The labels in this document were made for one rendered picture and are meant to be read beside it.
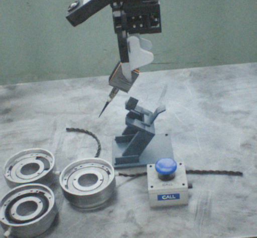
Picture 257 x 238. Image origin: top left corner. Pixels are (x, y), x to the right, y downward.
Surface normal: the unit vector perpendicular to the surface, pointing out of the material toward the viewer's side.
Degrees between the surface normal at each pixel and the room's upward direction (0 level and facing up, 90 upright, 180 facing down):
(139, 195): 0
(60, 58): 90
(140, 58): 86
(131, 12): 90
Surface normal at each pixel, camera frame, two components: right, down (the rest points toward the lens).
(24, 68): 0.00, 0.55
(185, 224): -0.11, -0.83
